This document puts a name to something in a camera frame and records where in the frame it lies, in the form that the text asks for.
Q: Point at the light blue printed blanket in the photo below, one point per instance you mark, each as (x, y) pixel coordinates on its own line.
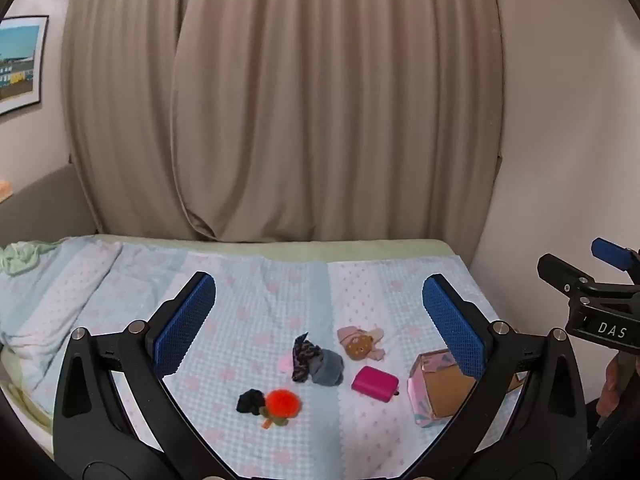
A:
(280, 300)

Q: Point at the grey bed headboard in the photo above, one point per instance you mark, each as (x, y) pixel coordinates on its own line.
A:
(45, 205)

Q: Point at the cardboard box with patterned lining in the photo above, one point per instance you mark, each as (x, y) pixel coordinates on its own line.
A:
(442, 395)

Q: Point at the light wooden object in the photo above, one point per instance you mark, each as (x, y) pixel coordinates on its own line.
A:
(4, 191)

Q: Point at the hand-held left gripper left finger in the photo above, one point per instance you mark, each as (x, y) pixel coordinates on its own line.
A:
(185, 320)

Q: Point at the black cloth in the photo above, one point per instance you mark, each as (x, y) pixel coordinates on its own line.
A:
(250, 402)

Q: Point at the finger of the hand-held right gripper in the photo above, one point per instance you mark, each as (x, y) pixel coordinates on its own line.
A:
(570, 280)
(612, 254)

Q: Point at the orange pompom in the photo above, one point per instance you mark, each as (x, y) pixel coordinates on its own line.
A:
(281, 404)

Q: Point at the beige curtain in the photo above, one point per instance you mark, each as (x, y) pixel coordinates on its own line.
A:
(120, 110)
(330, 110)

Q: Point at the light green bed sheet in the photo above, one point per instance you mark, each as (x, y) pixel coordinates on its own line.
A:
(300, 247)

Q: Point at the grey sock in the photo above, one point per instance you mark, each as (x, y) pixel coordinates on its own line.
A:
(327, 367)

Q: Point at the crumpled light green cloth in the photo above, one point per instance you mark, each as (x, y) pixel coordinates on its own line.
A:
(22, 256)

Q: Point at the small pink block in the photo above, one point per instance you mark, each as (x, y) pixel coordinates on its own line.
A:
(285, 363)

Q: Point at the person's right hand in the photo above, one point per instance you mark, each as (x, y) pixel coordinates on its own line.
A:
(611, 385)

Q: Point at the pink sock with brown bear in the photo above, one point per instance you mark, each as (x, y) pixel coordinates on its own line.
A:
(361, 347)

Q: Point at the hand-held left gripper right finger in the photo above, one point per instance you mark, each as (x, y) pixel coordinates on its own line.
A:
(452, 322)

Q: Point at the dark patterned cloth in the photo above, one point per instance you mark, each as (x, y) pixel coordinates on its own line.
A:
(302, 357)

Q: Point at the dusty pink cloth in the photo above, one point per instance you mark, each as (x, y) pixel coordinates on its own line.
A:
(350, 334)

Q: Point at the framed wall poster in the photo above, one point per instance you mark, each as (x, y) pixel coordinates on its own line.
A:
(20, 60)

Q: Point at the magenta zip pouch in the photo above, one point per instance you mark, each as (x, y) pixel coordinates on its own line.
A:
(374, 382)

